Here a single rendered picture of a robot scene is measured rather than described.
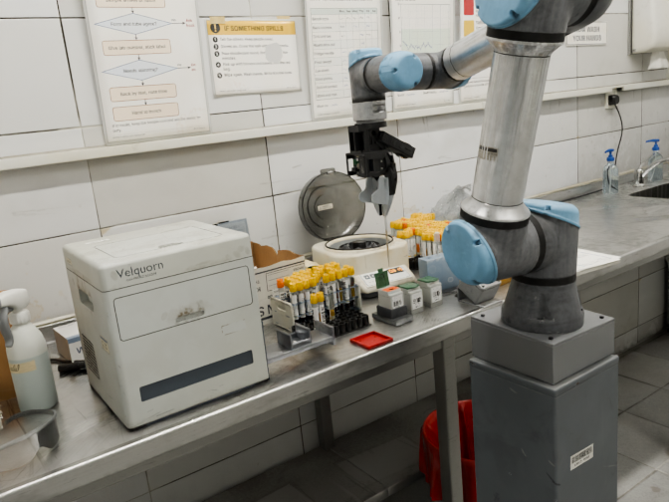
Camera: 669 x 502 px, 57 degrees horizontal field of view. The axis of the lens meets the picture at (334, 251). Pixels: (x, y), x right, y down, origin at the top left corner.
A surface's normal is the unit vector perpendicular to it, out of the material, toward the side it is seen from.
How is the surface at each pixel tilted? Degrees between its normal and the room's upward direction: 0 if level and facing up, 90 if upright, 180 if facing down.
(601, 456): 90
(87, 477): 90
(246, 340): 90
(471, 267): 95
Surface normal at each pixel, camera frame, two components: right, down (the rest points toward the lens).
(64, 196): 0.58, 0.14
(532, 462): -0.81, 0.22
